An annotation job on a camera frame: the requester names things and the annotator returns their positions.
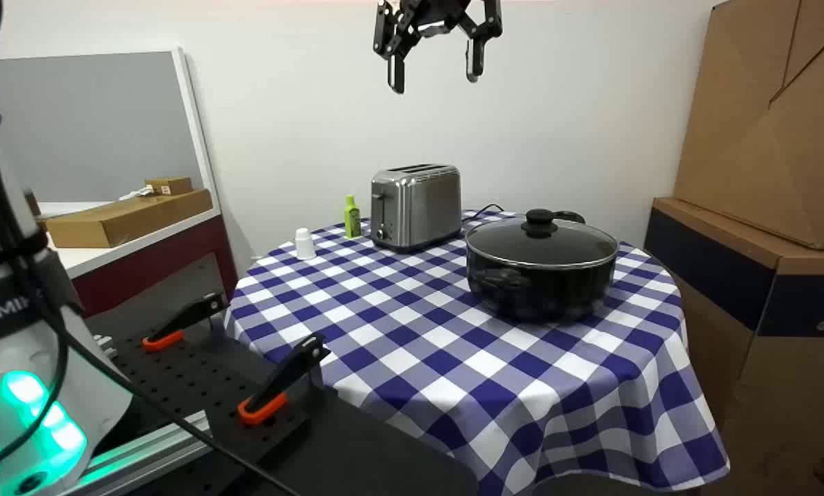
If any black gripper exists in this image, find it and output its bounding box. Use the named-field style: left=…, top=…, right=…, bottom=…
left=371, top=0, right=508, bottom=98

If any glass lid with black knob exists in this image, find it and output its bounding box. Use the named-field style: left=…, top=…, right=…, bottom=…
left=466, top=208, right=621, bottom=274

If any black pot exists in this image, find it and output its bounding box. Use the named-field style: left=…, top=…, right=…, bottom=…
left=466, top=211, right=621, bottom=326

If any silver toaster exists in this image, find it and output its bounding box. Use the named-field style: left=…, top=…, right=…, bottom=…
left=371, top=162, right=463, bottom=253

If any small green bottle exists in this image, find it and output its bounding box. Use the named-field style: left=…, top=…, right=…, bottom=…
left=342, top=191, right=364, bottom=241

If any small white shaker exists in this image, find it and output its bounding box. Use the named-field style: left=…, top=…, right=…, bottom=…
left=293, top=227, right=320, bottom=264

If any small cardboard piece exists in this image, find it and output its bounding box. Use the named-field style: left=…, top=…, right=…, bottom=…
left=143, top=176, right=197, bottom=198

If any blue white checkered tablecloth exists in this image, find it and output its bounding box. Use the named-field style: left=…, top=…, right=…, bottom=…
left=225, top=204, right=733, bottom=496

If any flat cardboard box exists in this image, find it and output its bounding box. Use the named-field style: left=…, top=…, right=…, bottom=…
left=45, top=188, right=216, bottom=252

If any large brown cardboard box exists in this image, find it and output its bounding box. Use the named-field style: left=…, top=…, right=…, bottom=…
left=674, top=0, right=824, bottom=253

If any white desk with red front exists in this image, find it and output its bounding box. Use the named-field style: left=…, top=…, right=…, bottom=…
left=33, top=197, right=240, bottom=321

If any black perforated board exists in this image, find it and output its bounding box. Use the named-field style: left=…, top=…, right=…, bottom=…
left=89, top=307, right=340, bottom=474

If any cardboard box with blue band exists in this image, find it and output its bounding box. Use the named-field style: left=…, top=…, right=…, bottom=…
left=642, top=197, right=824, bottom=496

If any black toaster cord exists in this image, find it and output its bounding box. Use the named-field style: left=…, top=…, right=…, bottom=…
left=470, top=202, right=517, bottom=227

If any grey panel with white frame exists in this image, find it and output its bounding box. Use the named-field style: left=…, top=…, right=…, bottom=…
left=0, top=47, right=227, bottom=227

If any black clamp with orange handle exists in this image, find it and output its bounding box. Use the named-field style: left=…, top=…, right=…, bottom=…
left=139, top=290, right=231, bottom=357
left=234, top=333, right=335, bottom=431

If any thin black cable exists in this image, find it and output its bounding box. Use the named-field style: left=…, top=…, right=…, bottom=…
left=22, top=301, right=306, bottom=496

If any aluminium rail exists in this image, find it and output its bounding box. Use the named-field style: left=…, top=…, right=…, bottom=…
left=66, top=412, right=219, bottom=496

